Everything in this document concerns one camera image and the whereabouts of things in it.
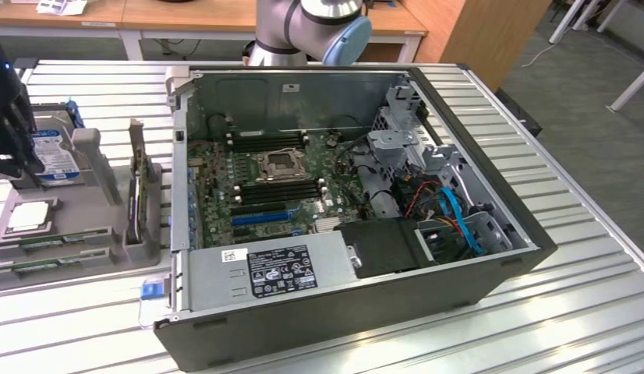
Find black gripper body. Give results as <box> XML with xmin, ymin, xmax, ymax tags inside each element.
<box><xmin>0</xmin><ymin>32</ymin><xmax>32</xmax><ymax>129</ymax></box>

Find green RAM stick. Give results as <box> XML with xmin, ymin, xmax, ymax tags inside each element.
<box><xmin>8</xmin><ymin>252</ymin><xmax>103</xmax><ymax>274</ymax></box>
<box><xmin>17</xmin><ymin>229</ymin><xmax>108</xmax><ymax>250</ymax></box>

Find black RAM slot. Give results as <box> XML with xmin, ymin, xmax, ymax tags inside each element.
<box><xmin>229</xmin><ymin>144</ymin><xmax>311</xmax><ymax>154</ymax></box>
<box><xmin>238</xmin><ymin>193</ymin><xmax>329</xmax><ymax>206</ymax></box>
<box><xmin>229</xmin><ymin>139</ymin><xmax>310</xmax><ymax>149</ymax></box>
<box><xmin>237</xmin><ymin>189</ymin><xmax>327</xmax><ymax>200</ymax></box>
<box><xmin>234</xmin><ymin>178</ymin><xmax>322</xmax><ymax>190</ymax></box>
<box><xmin>235</xmin><ymin>183</ymin><xmax>325</xmax><ymax>196</ymax></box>
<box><xmin>227</xmin><ymin>135</ymin><xmax>309</xmax><ymax>144</ymax></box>
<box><xmin>226</xmin><ymin>130</ymin><xmax>307</xmax><ymax>139</ymax></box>

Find hard disk with blue label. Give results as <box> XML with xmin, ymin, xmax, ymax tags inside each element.
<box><xmin>25</xmin><ymin>109</ymin><xmax>84</xmax><ymax>182</ymax></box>

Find silver CPU chip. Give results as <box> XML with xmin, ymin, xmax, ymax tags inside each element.
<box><xmin>5</xmin><ymin>199</ymin><xmax>59</xmax><ymax>236</ymax></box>

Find white papers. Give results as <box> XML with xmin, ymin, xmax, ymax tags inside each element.
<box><xmin>35</xmin><ymin>0</ymin><xmax>90</xmax><ymax>17</ymax></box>

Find grey parts rack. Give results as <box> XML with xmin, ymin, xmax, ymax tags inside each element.
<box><xmin>0</xmin><ymin>101</ymin><xmax>166</xmax><ymax>292</ymax></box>

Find small blue plastic clip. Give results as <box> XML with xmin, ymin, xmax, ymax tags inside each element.
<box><xmin>139</xmin><ymin>281</ymin><xmax>166</xmax><ymax>302</ymax></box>

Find long black expansion slot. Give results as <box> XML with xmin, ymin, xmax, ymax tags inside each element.
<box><xmin>229</xmin><ymin>202</ymin><xmax>289</xmax><ymax>218</ymax></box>

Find green motherboard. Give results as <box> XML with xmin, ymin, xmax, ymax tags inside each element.
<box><xmin>186</xmin><ymin>130</ymin><xmax>378</xmax><ymax>249</ymax></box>

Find blue expansion slot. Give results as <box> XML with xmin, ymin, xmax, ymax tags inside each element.
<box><xmin>231</xmin><ymin>212</ymin><xmax>294</xmax><ymax>228</ymax></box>

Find metal CPU socket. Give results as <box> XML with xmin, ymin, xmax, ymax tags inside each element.
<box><xmin>255</xmin><ymin>148</ymin><xmax>311</xmax><ymax>183</ymax></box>

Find grey power supply unit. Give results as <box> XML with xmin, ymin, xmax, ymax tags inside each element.
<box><xmin>187</xmin><ymin>229</ymin><xmax>362</xmax><ymax>313</ymax></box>

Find black open PC case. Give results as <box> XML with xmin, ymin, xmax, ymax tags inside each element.
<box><xmin>152</xmin><ymin>64</ymin><xmax>560</xmax><ymax>372</ymax></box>

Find metal disk bay cage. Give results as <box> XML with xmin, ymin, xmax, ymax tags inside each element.
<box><xmin>351</xmin><ymin>83</ymin><xmax>516</xmax><ymax>258</ymax></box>

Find wooden cabinet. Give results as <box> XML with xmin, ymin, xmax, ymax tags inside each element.
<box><xmin>359</xmin><ymin>0</ymin><xmax>555</xmax><ymax>94</ymax></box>

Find black table end cap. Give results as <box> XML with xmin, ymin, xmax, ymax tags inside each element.
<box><xmin>494</xmin><ymin>87</ymin><xmax>544</xmax><ymax>137</ymax></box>

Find white table legs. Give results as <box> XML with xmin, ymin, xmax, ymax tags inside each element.
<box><xmin>548</xmin><ymin>0</ymin><xmax>644</xmax><ymax>111</ymax></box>

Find blue disk carrier bracket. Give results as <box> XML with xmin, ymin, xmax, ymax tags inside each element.
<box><xmin>63</xmin><ymin>98</ymin><xmax>87</xmax><ymax>130</ymax></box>

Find graphics card with metal bracket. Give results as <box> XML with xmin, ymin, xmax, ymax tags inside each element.
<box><xmin>124</xmin><ymin>118</ymin><xmax>152</xmax><ymax>243</ymax></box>

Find wooden desk with white frame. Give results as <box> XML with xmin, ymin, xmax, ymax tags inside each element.
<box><xmin>0</xmin><ymin>0</ymin><xmax>430</xmax><ymax>62</ymax></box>

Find red thin wire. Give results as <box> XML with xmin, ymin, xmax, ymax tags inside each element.
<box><xmin>408</xmin><ymin>182</ymin><xmax>444</xmax><ymax>214</ymax></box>

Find blue flat SATA wire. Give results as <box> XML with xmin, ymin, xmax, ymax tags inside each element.
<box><xmin>440</xmin><ymin>185</ymin><xmax>485</xmax><ymax>258</ymax></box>

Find white floor cable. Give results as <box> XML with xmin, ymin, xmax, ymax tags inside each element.
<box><xmin>520</xmin><ymin>41</ymin><xmax>556</xmax><ymax>69</ymax></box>

